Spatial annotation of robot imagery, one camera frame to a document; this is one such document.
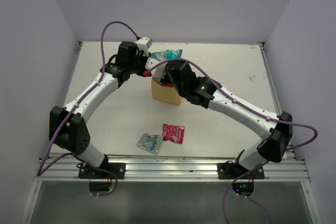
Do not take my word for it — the teal snack packet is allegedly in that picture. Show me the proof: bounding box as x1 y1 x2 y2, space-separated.
151 49 183 61

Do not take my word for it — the brown paper bag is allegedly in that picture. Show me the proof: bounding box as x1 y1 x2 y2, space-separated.
151 77 182 105

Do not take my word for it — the small pink snack packet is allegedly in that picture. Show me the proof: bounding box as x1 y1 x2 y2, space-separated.
162 124 185 144

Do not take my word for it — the small silver blue snack packet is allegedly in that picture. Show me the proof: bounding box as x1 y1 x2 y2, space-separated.
137 133 163 155

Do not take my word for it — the red rice cracker packet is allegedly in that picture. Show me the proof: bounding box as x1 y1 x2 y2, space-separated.
158 82 173 88

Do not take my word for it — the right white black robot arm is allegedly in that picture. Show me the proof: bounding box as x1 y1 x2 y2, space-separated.
165 60 292 178

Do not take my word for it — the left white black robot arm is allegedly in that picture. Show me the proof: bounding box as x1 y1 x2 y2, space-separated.
49 37 152 178

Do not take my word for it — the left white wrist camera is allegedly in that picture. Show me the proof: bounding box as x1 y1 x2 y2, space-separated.
135 37 153 52

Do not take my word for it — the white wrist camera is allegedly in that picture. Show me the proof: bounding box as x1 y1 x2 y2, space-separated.
143 58 167 79
135 37 153 52

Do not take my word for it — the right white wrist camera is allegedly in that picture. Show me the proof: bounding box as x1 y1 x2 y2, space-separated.
143 58 167 79

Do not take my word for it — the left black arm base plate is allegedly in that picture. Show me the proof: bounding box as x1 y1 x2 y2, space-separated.
76 162 126 179

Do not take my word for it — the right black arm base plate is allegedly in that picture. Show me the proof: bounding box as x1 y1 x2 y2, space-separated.
217 161 265 180

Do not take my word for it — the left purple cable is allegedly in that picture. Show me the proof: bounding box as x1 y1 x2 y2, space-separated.
36 21 140 197

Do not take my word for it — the purple cable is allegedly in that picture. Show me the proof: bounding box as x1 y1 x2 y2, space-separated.
36 21 140 197
148 60 318 224

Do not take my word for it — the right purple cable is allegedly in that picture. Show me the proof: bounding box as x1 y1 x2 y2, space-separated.
148 60 318 224

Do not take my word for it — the aluminium mounting rail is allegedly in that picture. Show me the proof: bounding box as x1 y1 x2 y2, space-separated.
34 156 310 182

